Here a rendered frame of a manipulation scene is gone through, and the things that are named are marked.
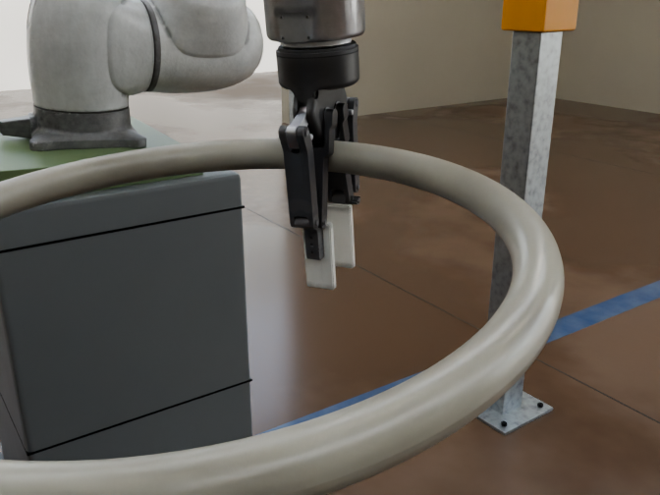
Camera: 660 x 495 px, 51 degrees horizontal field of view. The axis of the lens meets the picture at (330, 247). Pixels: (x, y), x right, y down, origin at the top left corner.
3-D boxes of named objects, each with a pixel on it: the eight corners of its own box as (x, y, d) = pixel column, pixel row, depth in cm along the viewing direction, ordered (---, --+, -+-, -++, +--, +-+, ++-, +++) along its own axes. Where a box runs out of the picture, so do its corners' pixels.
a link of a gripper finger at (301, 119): (329, 90, 64) (304, 87, 59) (327, 148, 65) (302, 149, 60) (305, 90, 65) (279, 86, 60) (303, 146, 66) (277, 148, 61)
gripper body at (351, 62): (300, 34, 68) (306, 129, 72) (257, 47, 61) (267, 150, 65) (371, 34, 65) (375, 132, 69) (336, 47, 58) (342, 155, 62)
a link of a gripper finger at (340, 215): (322, 204, 72) (325, 201, 73) (326, 265, 75) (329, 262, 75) (350, 206, 71) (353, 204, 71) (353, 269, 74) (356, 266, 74)
